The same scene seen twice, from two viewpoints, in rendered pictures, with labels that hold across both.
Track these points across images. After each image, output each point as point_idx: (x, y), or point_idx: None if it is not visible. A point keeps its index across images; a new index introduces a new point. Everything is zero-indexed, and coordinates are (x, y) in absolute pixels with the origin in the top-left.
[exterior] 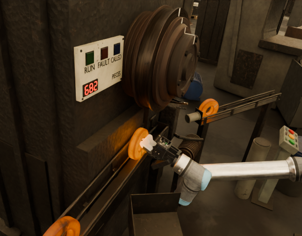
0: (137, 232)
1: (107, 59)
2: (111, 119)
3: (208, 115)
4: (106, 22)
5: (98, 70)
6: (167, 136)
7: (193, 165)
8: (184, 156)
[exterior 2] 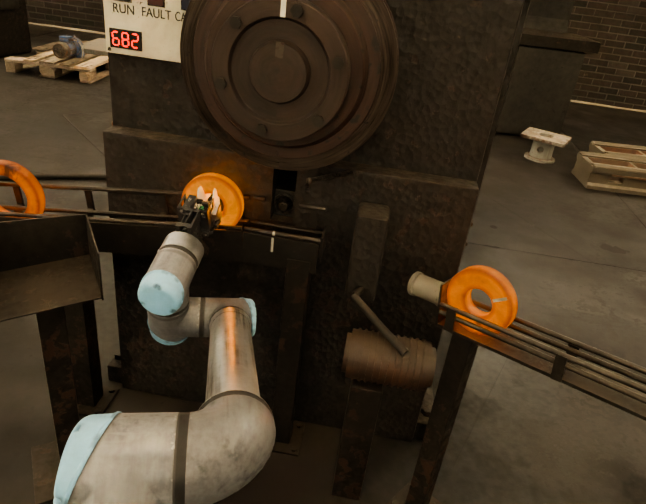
0: (55, 266)
1: (164, 10)
2: (198, 135)
3: (464, 311)
4: None
5: (143, 20)
6: (312, 263)
7: (166, 251)
8: (183, 236)
